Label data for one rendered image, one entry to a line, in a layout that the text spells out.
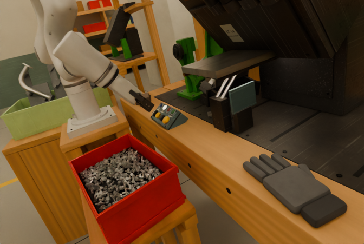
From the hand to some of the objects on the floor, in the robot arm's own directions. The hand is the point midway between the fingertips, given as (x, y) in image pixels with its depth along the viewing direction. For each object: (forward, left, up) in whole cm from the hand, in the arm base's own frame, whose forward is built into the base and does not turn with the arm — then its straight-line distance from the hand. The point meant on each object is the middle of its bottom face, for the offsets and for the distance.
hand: (147, 105), depth 77 cm
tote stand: (-52, +92, -98) cm, 145 cm away
